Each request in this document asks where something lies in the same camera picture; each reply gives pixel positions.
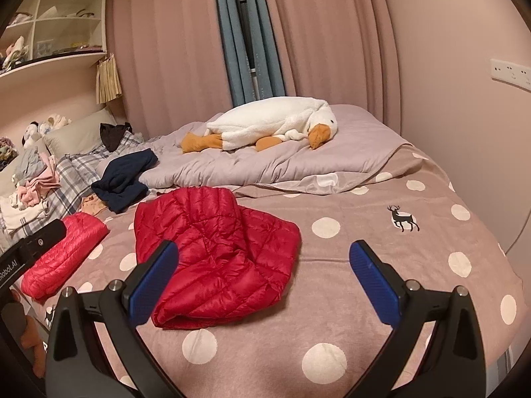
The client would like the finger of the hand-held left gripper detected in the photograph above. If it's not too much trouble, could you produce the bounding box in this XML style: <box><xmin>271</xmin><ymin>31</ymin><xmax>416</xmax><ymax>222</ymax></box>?
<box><xmin>23</xmin><ymin>219</ymin><xmax>67</xmax><ymax>256</ymax></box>

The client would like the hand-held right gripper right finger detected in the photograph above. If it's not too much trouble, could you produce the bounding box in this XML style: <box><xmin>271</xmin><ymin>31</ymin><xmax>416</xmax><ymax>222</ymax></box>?
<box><xmin>348</xmin><ymin>239</ymin><xmax>487</xmax><ymax>398</ymax></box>

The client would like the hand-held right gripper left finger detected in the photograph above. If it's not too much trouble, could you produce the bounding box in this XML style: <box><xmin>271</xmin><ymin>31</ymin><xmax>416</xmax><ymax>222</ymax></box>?
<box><xmin>45</xmin><ymin>239</ymin><xmax>180</xmax><ymax>398</ymax></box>

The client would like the dark red down jacket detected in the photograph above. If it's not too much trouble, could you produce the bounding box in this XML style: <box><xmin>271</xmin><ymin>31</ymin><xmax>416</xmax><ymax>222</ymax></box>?
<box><xmin>133</xmin><ymin>186</ymin><xmax>301</xmax><ymax>330</ymax></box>

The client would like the pile of pastel clothes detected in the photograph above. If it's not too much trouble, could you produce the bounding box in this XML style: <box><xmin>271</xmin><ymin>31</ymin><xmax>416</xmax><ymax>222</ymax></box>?
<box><xmin>10</xmin><ymin>147</ymin><xmax>61</xmax><ymax>208</ymax></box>

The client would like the person's left hand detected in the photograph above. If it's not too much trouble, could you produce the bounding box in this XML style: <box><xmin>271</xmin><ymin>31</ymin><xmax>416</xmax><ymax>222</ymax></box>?
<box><xmin>12</xmin><ymin>289</ymin><xmax>47</xmax><ymax>379</ymax></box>

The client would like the folded coral red down jacket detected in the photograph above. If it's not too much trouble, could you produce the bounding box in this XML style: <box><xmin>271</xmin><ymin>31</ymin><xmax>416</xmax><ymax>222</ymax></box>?
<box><xmin>21</xmin><ymin>211</ymin><xmax>109</xmax><ymax>299</ymax></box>

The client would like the white printed garment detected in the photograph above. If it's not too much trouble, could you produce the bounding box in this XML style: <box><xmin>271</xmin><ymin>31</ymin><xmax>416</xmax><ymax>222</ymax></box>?
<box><xmin>0</xmin><ymin>193</ymin><xmax>50</xmax><ymax>229</ymax></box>

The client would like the polka dot bed blanket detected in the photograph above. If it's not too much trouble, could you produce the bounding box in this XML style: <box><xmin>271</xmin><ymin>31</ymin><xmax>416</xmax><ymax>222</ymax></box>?
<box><xmin>10</xmin><ymin>145</ymin><xmax>523</xmax><ymax>398</ymax></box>

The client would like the peach patterned cloth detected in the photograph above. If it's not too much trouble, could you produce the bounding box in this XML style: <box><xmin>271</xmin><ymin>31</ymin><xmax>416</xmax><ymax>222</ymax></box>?
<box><xmin>81</xmin><ymin>196</ymin><xmax>113</xmax><ymax>216</ymax></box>

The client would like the plaid grey shirt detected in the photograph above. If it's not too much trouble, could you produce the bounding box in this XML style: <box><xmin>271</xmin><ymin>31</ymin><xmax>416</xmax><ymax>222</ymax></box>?
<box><xmin>0</xmin><ymin>133</ymin><xmax>144</xmax><ymax>237</ymax></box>

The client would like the green knitted item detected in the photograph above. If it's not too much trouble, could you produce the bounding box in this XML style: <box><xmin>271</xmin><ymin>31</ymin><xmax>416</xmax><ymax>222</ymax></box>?
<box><xmin>0</xmin><ymin>137</ymin><xmax>19</xmax><ymax>170</ymax></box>

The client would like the navy garment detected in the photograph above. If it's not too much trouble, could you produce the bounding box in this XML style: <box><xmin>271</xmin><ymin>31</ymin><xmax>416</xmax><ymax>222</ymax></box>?
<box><xmin>91</xmin><ymin>148</ymin><xmax>159</xmax><ymax>213</ymax></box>

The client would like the black white plush toy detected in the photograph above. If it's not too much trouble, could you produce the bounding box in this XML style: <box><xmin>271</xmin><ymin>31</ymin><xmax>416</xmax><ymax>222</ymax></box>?
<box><xmin>23</xmin><ymin>121</ymin><xmax>44</xmax><ymax>148</ymax></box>

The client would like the cream plush toy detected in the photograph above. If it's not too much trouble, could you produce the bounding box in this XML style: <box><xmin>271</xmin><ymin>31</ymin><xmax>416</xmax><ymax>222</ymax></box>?
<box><xmin>41</xmin><ymin>114</ymin><xmax>72</xmax><ymax>131</ymax></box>

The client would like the dark brown garment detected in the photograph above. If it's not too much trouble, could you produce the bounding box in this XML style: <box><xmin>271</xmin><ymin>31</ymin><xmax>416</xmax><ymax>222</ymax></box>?
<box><xmin>100</xmin><ymin>122</ymin><xmax>132</xmax><ymax>152</ymax></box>

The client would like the grey duvet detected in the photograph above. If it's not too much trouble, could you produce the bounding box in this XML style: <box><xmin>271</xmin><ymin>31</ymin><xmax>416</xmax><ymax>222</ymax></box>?
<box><xmin>139</xmin><ymin>103</ymin><xmax>413</xmax><ymax>197</ymax></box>

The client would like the cream cloth bundle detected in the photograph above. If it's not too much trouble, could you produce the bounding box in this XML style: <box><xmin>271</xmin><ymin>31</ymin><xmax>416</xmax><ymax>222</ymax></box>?
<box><xmin>2</xmin><ymin>35</ymin><xmax>30</xmax><ymax>69</ymax></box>

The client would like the white goose plush toy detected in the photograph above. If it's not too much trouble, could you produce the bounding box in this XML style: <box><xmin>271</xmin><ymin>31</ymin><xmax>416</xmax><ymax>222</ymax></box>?
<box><xmin>180</xmin><ymin>97</ymin><xmax>338</xmax><ymax>154</ymax></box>

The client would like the pink curtain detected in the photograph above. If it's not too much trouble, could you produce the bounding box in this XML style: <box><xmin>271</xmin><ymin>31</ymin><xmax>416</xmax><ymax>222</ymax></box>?
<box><xmin>257</xmin><ymin>0</ymin><xmax>401</xmax><ymax>127</ymax></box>
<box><xmin>106</xmin><ymin>0</ymin><xmax>233</xmax><ymax>142</ymax></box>

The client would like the blue curtain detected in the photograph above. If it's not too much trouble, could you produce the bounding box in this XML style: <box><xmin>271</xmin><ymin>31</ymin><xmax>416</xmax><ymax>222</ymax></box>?
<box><xmin>211</xmin><ymin>0</ymin><xmax>287</xmax><ymax>108</ymax></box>

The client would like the white wall shelf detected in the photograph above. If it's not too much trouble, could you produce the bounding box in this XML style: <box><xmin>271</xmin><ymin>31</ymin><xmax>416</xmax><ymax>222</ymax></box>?
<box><xmin>0</xmin><ymin>0</ymin><xmax>108</xmax><ymax>77</ymax></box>

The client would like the white wall socket strip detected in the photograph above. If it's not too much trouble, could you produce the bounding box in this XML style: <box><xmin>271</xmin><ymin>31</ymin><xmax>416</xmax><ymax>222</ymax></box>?
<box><xmin>490</xmin><ymin>58</ymin><xmax>531</xmax><ymax>92</ymax></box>

